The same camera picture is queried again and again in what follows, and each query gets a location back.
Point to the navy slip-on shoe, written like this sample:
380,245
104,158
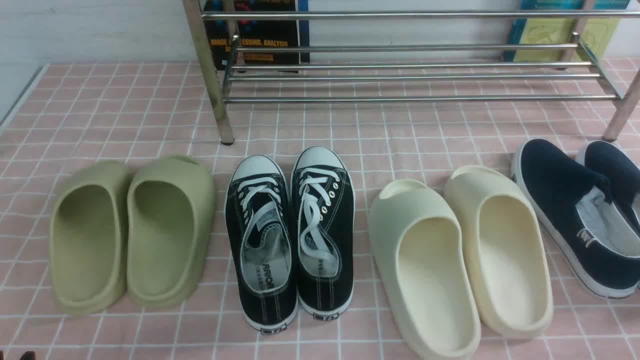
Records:
623,174
575,205

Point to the pink checkered tablecloth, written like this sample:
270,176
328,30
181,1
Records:
71,115

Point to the left navy slip-on shoe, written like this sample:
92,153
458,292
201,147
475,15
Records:
575,205

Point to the teal and yellow book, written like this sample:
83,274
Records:
597,32

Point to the right navy slip-on shoe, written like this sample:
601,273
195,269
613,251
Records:
623,174

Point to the left cream foam slipper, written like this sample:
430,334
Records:
416,242

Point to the black canvas sneaker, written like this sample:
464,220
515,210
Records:
257,217
323,203

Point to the stainless steel shoe rack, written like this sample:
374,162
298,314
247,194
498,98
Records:
580,63

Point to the left olive green slipper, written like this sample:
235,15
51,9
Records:
88,232

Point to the cream foam slipper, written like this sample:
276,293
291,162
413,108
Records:
416,242
503,252

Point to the right olive green slipper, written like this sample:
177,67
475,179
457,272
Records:
171,208

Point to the olive green slipper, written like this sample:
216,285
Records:
88,232
171,208

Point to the right cream foam slipper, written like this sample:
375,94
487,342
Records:
503,252

